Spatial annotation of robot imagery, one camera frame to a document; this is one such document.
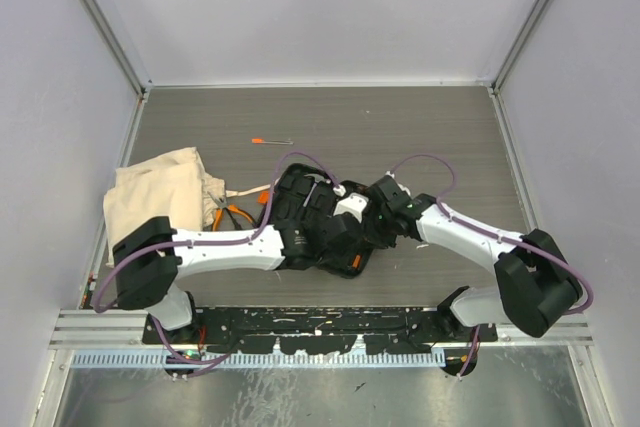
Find black plastic tool case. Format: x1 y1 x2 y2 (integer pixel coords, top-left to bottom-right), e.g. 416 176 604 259
259 163 376 279

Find black handled claw hammer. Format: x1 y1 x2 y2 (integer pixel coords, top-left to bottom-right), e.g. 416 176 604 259
303 174 332 207

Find orange small tool piece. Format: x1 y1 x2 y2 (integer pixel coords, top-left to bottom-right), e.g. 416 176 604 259
258 190 270 205

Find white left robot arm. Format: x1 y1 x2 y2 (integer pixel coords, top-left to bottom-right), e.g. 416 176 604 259
113 214 372 343

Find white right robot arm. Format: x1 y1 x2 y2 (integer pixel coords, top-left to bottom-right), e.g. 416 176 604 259
366 174 585 341

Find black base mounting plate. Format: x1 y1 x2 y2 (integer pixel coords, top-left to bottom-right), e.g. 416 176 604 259
165 307 473 355

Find orange black pliers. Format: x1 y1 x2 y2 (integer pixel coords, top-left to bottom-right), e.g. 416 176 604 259
212 198 256 231

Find wooden flat stick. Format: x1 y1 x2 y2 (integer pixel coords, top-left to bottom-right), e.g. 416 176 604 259
226 184 270 198

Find beige cloth bag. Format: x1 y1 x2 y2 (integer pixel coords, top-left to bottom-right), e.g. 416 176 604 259
102 146 229 268

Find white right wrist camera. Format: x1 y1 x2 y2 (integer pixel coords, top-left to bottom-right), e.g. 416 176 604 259
385 171 412 197

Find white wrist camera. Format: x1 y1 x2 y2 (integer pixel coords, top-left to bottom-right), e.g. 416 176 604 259
333 184 369 223
385 171 412 197

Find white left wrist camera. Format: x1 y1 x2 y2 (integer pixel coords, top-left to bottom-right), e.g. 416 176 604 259
333 184 369 223

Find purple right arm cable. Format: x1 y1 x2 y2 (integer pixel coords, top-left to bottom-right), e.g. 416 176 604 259
385 153 596 381

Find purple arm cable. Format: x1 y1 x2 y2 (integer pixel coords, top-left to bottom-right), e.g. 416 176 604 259
90 151 347 382
385 153 596 381

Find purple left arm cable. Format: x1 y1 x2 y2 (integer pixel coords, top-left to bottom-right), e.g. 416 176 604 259
90 151 347 382

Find orange handled thin pick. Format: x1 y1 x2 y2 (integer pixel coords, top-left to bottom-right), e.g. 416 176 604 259
251 138 294 146

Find white slotted cable duct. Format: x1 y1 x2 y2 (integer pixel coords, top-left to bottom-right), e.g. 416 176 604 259
70 348 446 369

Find aluminium front rail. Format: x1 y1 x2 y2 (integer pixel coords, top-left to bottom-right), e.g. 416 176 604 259
48 310 594 350

